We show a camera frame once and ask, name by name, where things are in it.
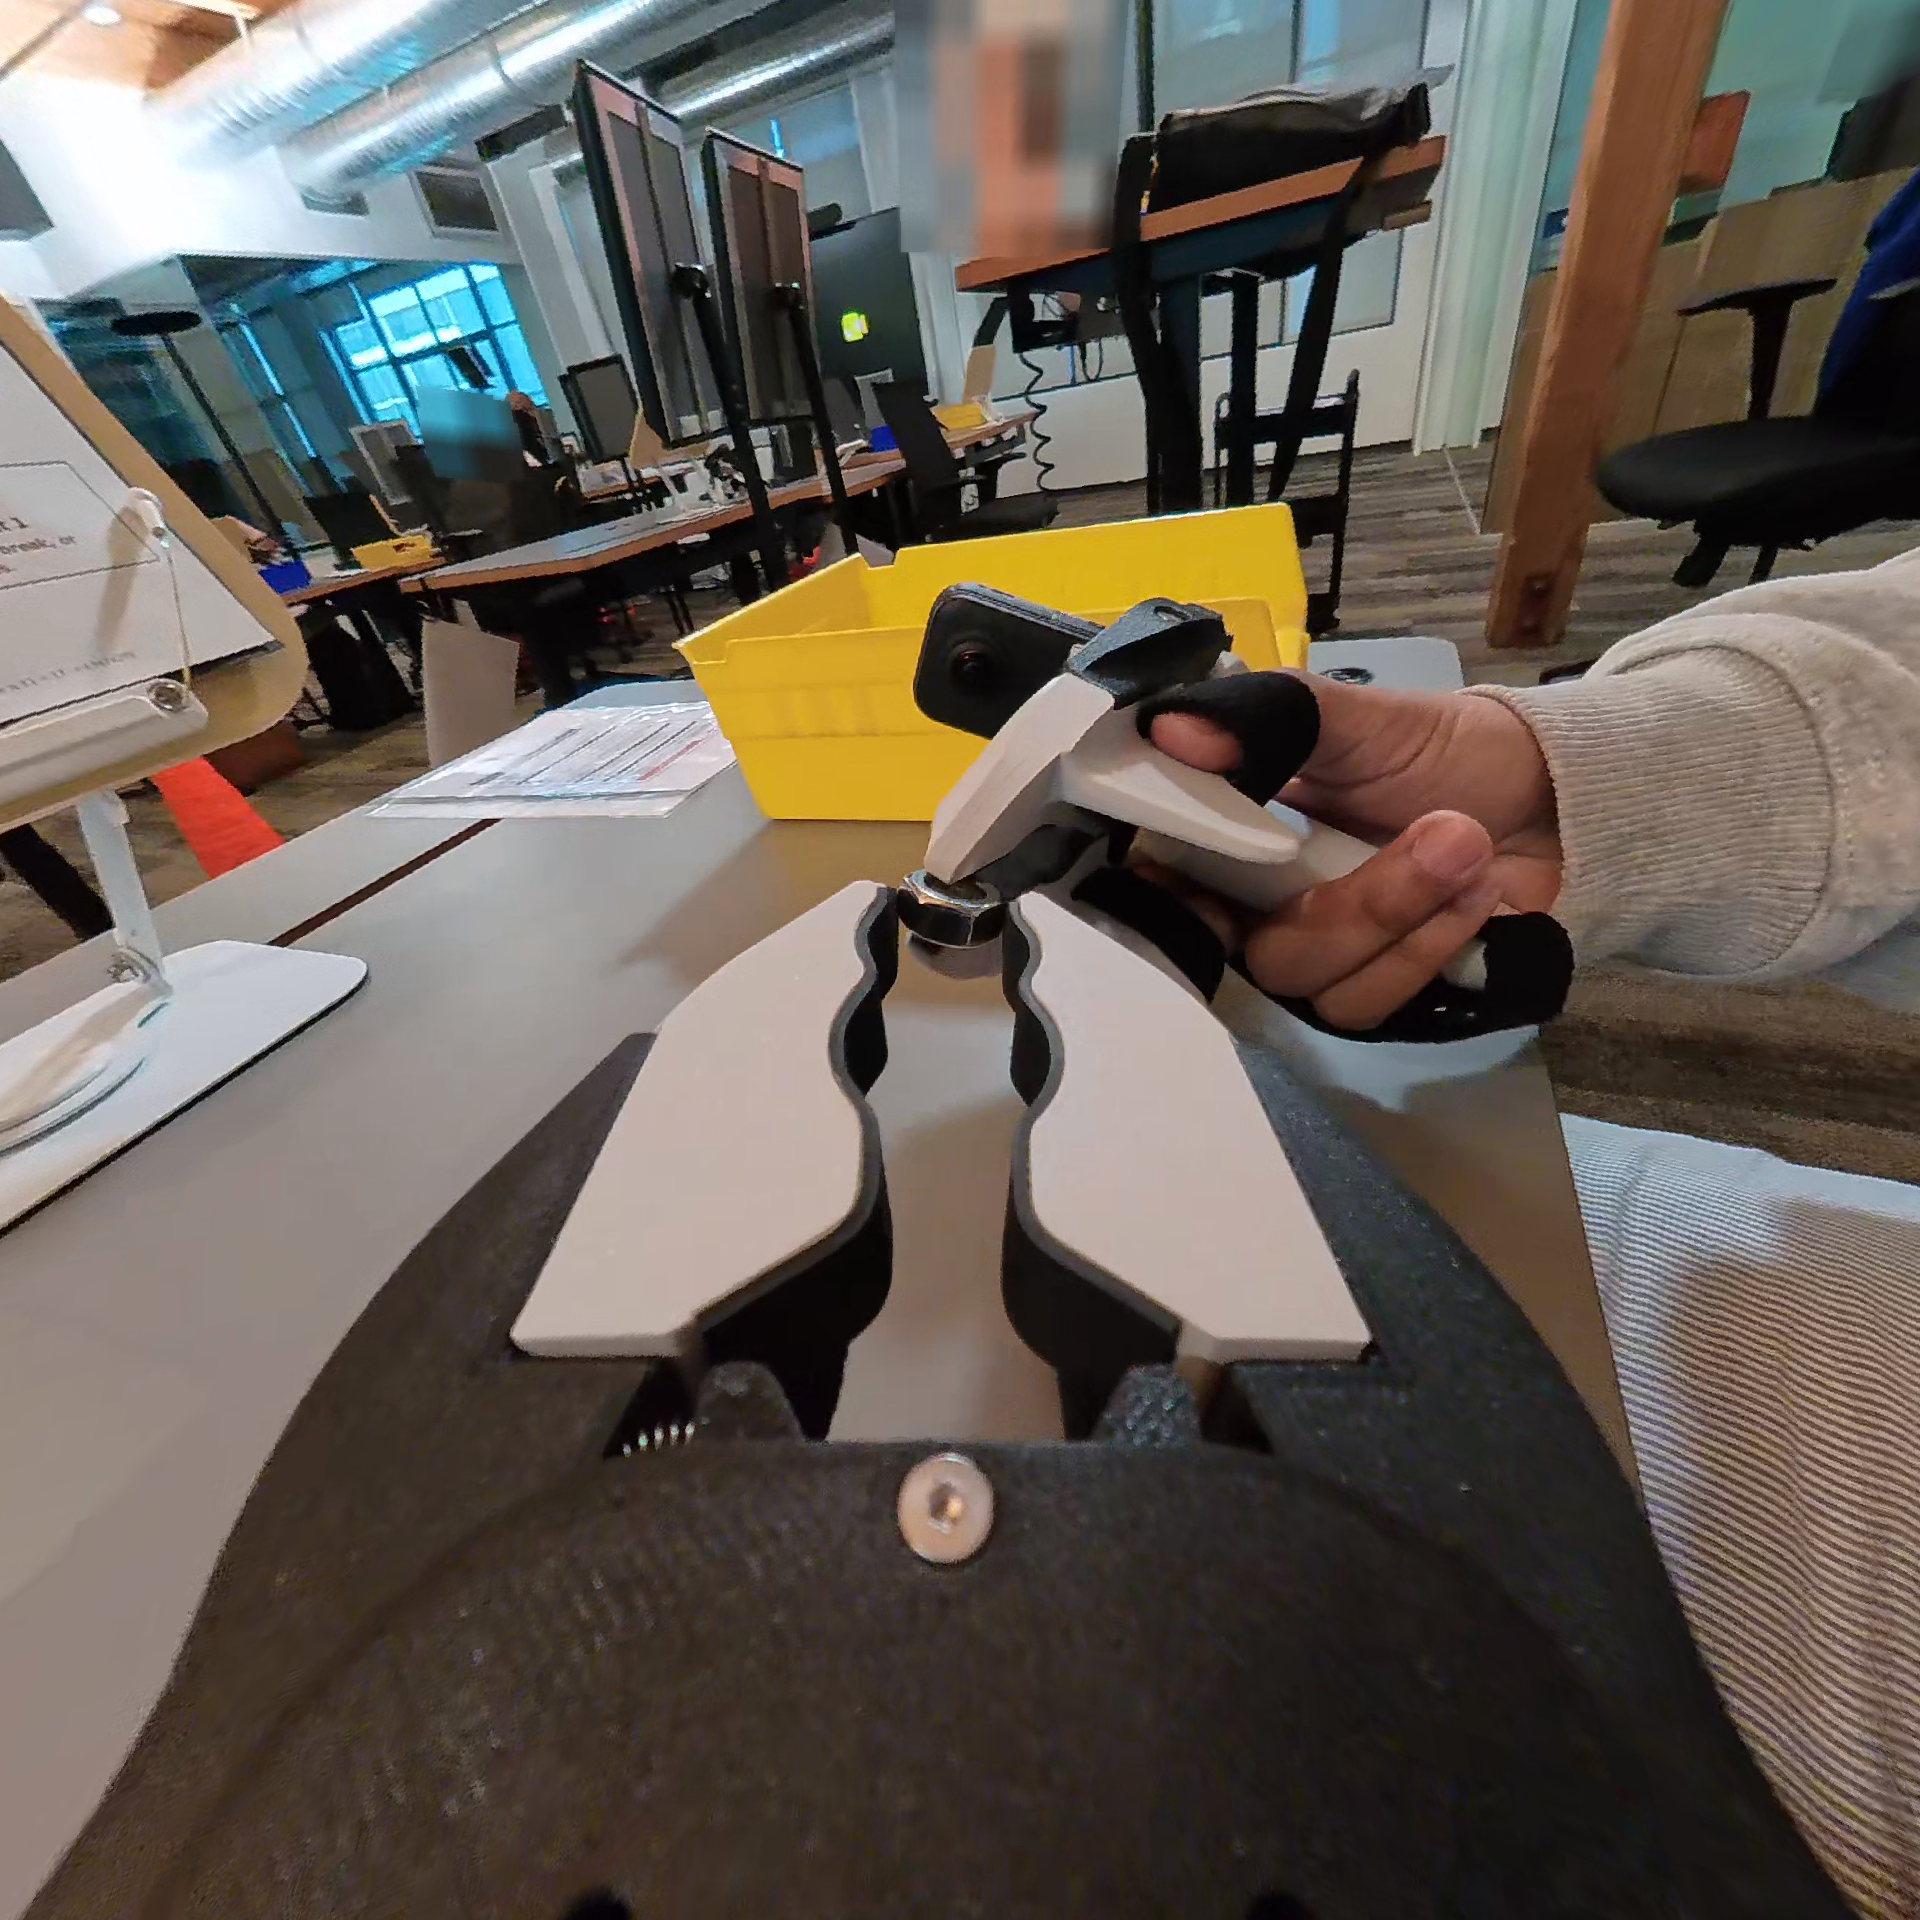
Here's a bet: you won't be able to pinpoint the grey desk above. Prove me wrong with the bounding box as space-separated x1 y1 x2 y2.
0 639 1644 1878

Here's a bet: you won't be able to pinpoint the person's striped grey pants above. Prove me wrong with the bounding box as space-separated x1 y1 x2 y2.
1559 1113 1920 1920

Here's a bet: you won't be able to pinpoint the long brown desk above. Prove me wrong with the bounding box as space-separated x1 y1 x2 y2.
420 451 910 700

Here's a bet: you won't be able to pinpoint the yellow plastic bin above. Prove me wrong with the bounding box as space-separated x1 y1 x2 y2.
672 504 1311 826

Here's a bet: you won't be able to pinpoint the dark monitor with yellow sticker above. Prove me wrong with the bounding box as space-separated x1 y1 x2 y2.
806 208 926 396

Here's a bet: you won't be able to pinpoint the black bag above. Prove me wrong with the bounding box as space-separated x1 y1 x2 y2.
1118 83 1435 251

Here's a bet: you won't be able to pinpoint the metal hex nut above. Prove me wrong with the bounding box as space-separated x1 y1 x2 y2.
895 874 1004 956

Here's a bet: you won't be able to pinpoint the silver ventilation duct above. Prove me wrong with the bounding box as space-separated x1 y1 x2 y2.
150 0 903 214

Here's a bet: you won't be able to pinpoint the black office chair with armrests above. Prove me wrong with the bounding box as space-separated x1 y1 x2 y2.
1592 278 1920 590

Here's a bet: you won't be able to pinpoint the orange cone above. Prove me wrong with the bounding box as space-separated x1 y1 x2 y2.
150 758 287 887

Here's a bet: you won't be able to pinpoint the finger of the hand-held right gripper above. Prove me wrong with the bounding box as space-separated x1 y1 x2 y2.
982 817 1125 905
918 675 1144 898

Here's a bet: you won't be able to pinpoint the wooden post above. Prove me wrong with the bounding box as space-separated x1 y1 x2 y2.
1486 0 1738 650

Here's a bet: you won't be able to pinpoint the white folded card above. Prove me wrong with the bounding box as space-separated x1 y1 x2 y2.
420 616 522 771

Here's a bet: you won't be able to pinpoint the paper in plastic sleeve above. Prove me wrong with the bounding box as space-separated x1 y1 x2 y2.
368 703 740 822

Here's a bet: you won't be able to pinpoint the wooden standing desk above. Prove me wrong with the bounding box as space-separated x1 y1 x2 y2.
956 135 1451 519

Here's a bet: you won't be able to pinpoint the small black monitor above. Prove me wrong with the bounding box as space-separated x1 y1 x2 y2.
558 354 644 466

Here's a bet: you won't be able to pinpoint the tall black monitor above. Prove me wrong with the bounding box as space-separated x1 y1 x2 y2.
700 128 827 433
567 60 730 455

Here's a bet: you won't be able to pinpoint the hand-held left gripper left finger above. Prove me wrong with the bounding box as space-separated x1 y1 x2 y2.
510 881 903 1404

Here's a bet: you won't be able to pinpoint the person's right hand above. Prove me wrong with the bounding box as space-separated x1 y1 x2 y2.
1141 675 1566 1033

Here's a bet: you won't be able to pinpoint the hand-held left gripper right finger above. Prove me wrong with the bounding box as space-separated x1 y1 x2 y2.
1000 894 1376 1412

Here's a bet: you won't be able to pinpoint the blue jacket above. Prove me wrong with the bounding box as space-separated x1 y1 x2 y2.
1814 180 1920 454

